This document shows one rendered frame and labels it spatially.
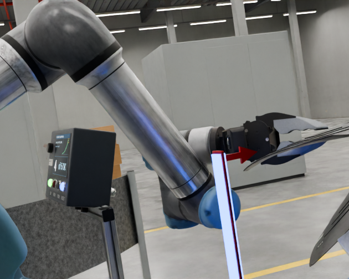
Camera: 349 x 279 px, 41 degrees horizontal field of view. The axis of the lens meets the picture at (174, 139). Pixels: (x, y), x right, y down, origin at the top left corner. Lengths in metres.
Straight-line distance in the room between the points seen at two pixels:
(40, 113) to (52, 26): 4.04
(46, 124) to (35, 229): 2.59
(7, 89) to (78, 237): 1.64
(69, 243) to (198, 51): 4.92
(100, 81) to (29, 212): 1.57
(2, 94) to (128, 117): 0.22
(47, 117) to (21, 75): 3.94
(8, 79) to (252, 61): 6.47
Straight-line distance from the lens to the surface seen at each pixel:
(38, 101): 4.80
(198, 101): 6.83
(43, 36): 0.77
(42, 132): 4.79
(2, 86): 0.85
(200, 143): 0.89
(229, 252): 0.67
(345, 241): 0.83
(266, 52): 7.33
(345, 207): 1.01
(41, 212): 2.30
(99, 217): 1.15
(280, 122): 0.85
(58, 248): 2.36
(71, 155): 1.15
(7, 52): 0.86
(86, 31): 0.75
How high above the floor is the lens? 1.25
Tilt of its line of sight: 3 degrees down
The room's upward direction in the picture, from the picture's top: 9 degrees counter-clockwise
